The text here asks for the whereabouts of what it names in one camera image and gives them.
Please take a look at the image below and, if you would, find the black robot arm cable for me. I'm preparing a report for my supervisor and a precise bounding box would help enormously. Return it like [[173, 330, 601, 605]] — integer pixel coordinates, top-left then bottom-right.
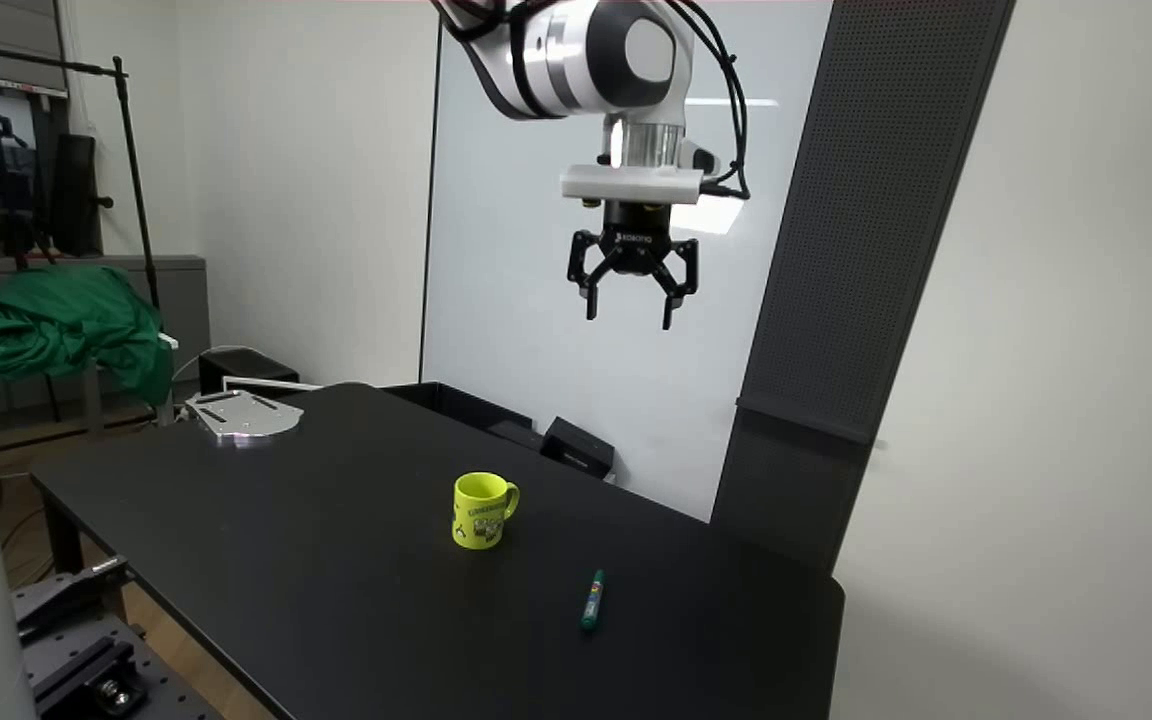
[[668, 0, 755, 206]]

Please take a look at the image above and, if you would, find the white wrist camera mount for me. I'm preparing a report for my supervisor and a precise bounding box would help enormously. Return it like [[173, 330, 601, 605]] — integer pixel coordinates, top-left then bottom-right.
[[561, 159, 710, 210]]

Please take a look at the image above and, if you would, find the black camera tripod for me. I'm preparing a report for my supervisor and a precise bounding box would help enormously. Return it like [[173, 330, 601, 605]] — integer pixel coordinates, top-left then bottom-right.
[[0, 107, 65, 297]]

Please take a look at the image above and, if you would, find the dark grey pillar panel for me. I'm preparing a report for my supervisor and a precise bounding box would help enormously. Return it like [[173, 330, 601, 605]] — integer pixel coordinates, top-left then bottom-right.
[[710, 0, 1020, 581]]

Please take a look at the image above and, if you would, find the small black box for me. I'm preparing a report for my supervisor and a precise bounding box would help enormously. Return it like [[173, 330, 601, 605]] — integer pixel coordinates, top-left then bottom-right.
[[536, 413, 620, 483]]

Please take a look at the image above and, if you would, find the black light stand pole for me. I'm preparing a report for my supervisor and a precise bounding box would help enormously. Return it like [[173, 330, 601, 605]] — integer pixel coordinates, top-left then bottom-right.
[[65, 51, 167, 313]]

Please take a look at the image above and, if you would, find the green marker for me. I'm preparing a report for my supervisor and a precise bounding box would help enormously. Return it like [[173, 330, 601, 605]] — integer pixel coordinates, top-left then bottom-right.
[[578, 563, 610, 640]]

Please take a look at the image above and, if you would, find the black table leg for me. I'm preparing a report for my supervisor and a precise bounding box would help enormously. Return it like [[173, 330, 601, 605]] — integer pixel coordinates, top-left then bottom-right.
[[44, 487, 87, 581]]

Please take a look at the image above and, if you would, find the green cloth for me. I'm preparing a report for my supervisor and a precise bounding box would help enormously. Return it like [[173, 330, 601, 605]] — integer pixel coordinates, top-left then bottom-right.
[[0, 259, 186, 404]]

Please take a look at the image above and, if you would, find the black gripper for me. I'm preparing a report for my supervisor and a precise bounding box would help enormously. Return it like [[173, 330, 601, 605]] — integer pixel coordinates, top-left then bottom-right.
[[565, 196, 703, 334]]

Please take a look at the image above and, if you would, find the yellow mug with print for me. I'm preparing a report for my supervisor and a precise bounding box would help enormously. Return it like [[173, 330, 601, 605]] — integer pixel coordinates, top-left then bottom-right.
[[447, 468, 526, 557]]

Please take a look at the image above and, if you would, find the large whiteboard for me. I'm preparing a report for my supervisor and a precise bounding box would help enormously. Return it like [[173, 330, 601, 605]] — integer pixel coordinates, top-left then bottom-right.
[[418, 0, 836, 523]]

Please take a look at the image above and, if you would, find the perforated breadboard table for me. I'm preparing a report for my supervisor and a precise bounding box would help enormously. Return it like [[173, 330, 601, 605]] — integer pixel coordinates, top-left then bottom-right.
[[9, 557, 227, 720]]

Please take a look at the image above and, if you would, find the black panel with white frame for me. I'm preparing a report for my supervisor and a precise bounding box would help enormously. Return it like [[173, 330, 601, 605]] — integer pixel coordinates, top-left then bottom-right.
[[194, 346, 336, 402]]

